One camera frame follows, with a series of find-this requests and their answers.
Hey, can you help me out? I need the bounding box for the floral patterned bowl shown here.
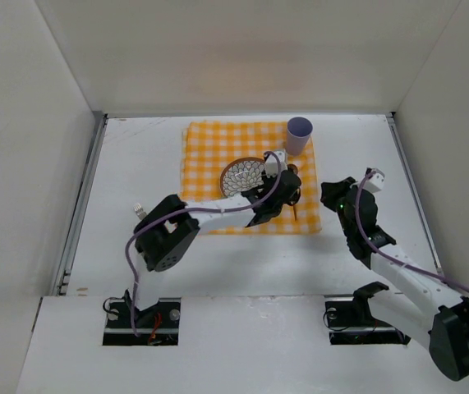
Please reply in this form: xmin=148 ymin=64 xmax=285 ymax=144
xmin=219 ymin=157 xmax=264 ymax=198

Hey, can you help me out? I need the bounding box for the yellow white checkered cloth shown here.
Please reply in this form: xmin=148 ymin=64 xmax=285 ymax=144
xmin=180 ymin=121 xmax=322 ymax=236

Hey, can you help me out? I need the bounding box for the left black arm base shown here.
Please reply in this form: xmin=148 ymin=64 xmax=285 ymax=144
xmin=102 ymin=292 xmax=182 ymax=346

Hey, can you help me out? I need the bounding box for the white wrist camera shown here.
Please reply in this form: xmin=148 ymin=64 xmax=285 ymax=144
xmin=364 ymin=167 xmax=385 ymax=194
xmin=264 ymin=149 xmax=287 ymax=177

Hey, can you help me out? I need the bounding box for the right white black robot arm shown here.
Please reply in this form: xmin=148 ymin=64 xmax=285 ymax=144
xmin=320 ymin=169 xmax=469 ymax=382

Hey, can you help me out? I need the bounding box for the lilac paper cup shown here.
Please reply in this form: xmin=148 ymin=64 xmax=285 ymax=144
xmin=285 ymin=117 xmax=313 ymax=156

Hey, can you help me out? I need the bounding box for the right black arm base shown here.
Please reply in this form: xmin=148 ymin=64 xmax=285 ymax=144
xmin=323 ymin=282 xmax=411 ymax=346

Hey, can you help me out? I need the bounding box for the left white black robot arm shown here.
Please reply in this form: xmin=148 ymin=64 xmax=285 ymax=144
xmin=125 ymin=168 xmax=301 ymax=330

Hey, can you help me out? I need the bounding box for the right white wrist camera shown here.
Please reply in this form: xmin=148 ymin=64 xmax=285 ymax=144
xmin=364 ymin=167 xmax=385 ymax=194

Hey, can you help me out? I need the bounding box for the copper spoon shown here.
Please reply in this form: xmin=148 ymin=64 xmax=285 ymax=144
xmin=287 ymin=163 xmax=301 ymax=221

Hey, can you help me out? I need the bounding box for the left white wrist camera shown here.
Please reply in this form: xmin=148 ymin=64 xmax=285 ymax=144
xmin=264 ymin=149 xmax=287 ymax=177

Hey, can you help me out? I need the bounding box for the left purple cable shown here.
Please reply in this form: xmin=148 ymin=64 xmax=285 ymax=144
xmin=125 ymin=150 xmax=285 ymax=337

